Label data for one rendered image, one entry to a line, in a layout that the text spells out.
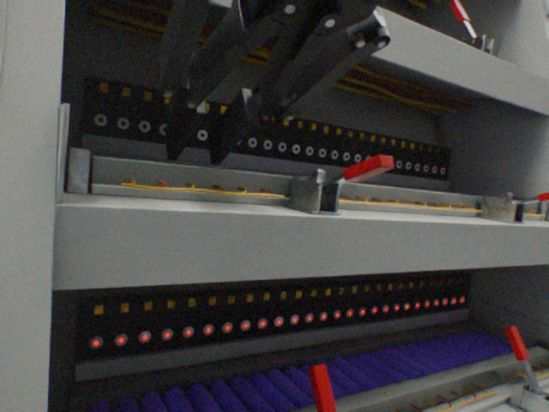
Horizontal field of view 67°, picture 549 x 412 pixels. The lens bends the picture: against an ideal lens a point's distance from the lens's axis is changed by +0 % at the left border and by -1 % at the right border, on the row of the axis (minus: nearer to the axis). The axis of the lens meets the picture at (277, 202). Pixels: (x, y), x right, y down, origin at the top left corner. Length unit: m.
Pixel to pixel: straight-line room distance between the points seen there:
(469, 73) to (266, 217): 0.34
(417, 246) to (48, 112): 0.29
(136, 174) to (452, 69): 0.36
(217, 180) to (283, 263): 0.08
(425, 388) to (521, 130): 0.41
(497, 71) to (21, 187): 0.51
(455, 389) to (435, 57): 0.35
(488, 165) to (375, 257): 0.42
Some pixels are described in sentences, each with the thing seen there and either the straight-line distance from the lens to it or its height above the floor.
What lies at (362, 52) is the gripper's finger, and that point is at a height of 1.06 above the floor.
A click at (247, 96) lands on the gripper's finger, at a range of 0.32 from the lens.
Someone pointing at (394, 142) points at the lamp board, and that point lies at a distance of 0.62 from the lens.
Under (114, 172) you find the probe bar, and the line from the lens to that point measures 0.29.
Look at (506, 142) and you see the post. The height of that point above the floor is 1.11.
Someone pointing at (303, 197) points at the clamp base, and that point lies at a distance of 0.32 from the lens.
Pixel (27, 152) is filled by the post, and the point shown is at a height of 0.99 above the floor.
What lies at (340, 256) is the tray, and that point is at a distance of 0.32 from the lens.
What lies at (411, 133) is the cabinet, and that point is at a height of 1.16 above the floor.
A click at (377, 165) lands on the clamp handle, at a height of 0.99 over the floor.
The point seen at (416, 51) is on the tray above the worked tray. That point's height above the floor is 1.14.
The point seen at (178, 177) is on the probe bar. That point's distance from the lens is 0.30.
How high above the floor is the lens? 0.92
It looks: 12 degrees up
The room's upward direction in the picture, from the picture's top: 4 degrees counter-clockwise
